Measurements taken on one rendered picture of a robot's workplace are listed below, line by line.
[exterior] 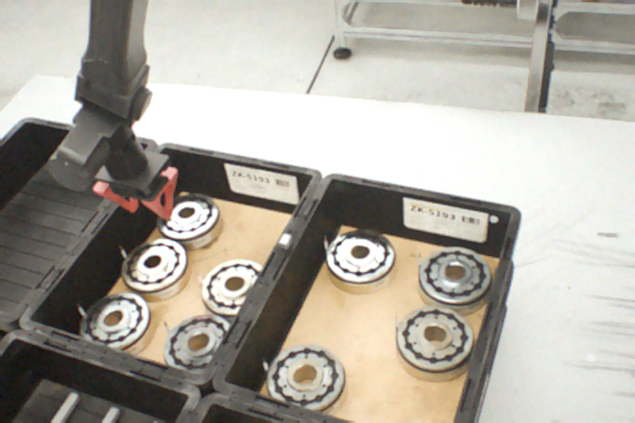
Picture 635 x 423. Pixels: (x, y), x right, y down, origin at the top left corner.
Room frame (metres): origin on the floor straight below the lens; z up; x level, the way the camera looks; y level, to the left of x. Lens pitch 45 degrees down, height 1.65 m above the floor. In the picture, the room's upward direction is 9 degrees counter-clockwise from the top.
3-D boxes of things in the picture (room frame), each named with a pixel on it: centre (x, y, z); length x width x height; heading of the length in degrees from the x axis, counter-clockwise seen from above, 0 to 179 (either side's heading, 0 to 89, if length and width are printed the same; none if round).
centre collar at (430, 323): (0.53, -0.13, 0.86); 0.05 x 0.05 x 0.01
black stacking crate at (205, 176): (0.71, 0.20, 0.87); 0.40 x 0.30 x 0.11; 152
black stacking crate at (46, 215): (0.85, 0.46, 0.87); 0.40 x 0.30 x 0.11; 152
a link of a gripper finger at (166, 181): (0.76, 0.23, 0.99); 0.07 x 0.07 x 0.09; 60
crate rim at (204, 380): (0.71, 0.20, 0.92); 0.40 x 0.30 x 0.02; 152
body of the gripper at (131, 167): (0.76, 0.25, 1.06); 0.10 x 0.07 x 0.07; 60
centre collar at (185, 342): (0.58, 0.18, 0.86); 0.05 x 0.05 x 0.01
